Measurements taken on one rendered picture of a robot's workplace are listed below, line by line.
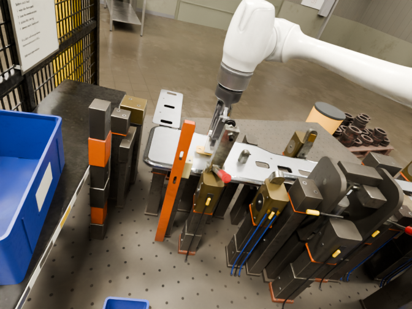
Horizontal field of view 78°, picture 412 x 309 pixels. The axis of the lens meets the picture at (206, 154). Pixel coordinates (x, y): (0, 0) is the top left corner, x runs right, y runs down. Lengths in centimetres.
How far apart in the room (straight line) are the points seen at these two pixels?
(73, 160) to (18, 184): 13
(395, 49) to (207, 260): 977
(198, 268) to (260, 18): 76
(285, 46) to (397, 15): 989
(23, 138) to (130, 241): 47
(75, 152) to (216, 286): 60
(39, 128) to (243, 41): 50
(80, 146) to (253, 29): 53
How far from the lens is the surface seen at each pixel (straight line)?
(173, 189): 74
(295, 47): 77
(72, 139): 79
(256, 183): 83
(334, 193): 70
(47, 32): 95
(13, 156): 74
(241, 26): 65
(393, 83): 61
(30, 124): 67
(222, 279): 95
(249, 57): 66
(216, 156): 66
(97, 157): 68
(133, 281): 89
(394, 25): 1056
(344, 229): 74
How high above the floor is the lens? 151
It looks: 37 degrees down
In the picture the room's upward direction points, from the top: 19 degrees clockwise
